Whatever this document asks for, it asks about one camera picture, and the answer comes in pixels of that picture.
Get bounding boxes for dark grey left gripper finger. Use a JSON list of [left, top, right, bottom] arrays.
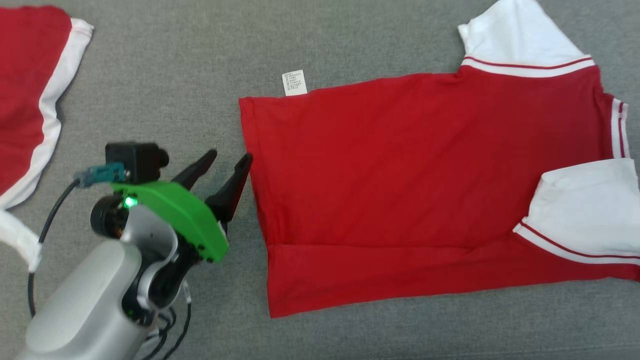
[[171, 149, 219, 192], [204, 152, 254, 237]]

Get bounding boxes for red garment white side stripe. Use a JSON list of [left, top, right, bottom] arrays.
[[0, 5, 95, 273]]

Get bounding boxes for red T-shirt white sleeves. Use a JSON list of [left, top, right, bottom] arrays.
[[238, 0, 640, 319]]

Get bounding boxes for black cable teal plug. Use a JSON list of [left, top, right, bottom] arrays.
[[27, 162, 128, 319]]

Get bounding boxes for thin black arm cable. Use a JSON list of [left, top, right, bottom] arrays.
[[142, 282, 193, 360]]

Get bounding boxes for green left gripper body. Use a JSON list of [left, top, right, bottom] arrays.
[[110, 180, 231, 264]]

